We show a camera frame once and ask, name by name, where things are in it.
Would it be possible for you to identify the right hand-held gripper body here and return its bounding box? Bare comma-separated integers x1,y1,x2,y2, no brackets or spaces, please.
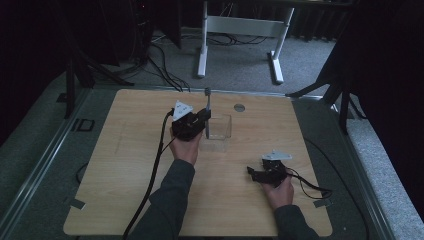
261,149,293,188

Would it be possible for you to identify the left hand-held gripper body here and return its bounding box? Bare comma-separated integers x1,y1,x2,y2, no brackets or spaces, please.
171,99,205,142

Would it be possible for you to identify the grey toothbrush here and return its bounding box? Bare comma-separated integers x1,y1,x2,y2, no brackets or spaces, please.
203,87,212,140

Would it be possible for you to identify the clear plastic box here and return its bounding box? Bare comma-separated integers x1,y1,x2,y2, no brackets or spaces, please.
203,113,233,153

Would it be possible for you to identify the person's left hand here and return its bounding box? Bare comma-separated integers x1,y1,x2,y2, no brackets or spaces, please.
168,127,203,166

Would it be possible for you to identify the person's right hand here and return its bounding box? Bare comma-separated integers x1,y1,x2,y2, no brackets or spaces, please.
261,174,296,212

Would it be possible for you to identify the grey tape strip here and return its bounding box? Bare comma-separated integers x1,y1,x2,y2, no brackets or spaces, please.
313,198,333,209
63,195,87,211

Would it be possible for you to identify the black tripod stand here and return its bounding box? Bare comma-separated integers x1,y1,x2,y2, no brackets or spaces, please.
63,29,136,120
285,63,368,136

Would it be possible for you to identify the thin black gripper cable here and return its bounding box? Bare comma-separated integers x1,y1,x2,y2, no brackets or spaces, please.
285,166,334,202

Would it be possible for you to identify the bundle of black floor cables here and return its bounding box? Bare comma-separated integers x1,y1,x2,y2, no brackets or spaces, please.
145,31,192,93

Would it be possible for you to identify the thick black gripper cable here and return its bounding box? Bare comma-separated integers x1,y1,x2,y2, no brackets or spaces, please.
121,108,177,240

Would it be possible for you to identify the long black floor cable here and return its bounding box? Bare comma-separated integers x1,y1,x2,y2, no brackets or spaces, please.
302,136,372,240

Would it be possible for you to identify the white desk frame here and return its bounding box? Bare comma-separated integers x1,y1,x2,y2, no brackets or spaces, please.
196,0,296,85

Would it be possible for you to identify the black rectangular floor bracket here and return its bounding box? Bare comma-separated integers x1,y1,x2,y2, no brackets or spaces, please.
70,117,96,133

